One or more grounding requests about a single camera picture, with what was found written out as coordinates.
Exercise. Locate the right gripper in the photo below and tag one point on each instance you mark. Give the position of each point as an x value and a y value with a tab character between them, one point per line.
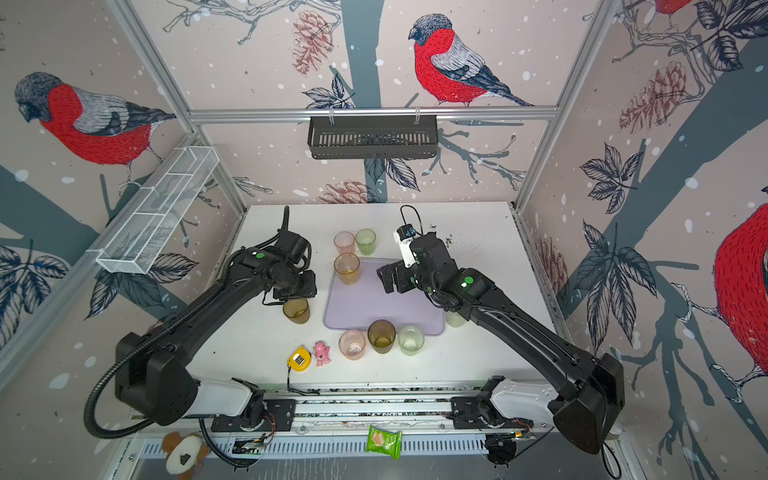
388	277

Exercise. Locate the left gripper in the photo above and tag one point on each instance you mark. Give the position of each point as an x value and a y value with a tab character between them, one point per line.
309	290

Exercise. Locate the brown textured glass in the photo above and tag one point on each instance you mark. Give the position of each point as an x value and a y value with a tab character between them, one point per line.
297	310

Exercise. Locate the yellow clear glass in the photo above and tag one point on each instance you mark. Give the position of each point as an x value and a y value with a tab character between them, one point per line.
347	268

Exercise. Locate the pale green frosted glass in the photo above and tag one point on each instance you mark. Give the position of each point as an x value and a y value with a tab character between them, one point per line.
454	320

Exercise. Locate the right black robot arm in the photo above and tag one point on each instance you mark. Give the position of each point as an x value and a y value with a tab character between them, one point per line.
590	390

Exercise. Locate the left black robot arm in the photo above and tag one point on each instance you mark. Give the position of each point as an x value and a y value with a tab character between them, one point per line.
152	376

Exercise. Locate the lilac plastic tray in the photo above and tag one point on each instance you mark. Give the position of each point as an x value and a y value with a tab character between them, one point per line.
358	306

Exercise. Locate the green clear glass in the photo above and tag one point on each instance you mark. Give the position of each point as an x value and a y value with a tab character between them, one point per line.
366	241

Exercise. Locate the pink clear glass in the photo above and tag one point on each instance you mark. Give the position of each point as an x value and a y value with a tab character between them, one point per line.
345	242

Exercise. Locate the olive brown glass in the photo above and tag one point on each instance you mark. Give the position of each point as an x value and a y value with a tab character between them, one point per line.
381	336

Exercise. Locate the light green textured glass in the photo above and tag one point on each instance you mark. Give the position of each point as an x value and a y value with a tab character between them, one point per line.
411	340

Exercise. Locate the pink toy figure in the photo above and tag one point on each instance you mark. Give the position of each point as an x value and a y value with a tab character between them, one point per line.
322	353

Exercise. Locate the yellow tape measure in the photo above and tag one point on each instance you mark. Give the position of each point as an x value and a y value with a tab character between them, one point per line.
300	360

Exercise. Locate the pink textured glass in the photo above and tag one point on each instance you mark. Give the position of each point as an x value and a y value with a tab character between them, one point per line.
352	344

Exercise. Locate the green snack packet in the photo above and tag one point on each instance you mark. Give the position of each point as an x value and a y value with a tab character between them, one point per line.
384	442

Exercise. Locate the plush toy dog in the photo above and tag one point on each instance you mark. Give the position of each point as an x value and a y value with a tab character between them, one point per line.
184	455

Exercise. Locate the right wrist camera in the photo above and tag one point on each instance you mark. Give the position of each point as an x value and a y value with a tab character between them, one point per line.
404	236

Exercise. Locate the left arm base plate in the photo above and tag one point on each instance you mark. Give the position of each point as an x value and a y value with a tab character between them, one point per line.
272	415

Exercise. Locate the aluminium rail frame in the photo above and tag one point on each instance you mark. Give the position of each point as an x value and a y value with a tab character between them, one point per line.
336	424

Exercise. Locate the black wall basket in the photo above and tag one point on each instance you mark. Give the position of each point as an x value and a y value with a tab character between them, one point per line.
373	137

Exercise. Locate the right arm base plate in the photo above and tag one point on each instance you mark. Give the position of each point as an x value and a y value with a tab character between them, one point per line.
472	413

